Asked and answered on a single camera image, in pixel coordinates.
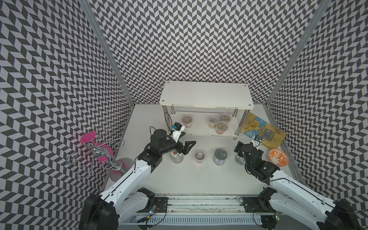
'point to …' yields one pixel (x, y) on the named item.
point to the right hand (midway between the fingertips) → (245, 147)
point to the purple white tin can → (220, 156)
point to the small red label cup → (199, 156)
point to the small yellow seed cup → (212, 121)
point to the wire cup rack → (101, 152)
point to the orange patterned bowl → (278, 157)
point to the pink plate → (87, 137)
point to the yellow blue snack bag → (272, 137)
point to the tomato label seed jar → (176, 157)
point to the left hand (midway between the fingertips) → (189, 138)
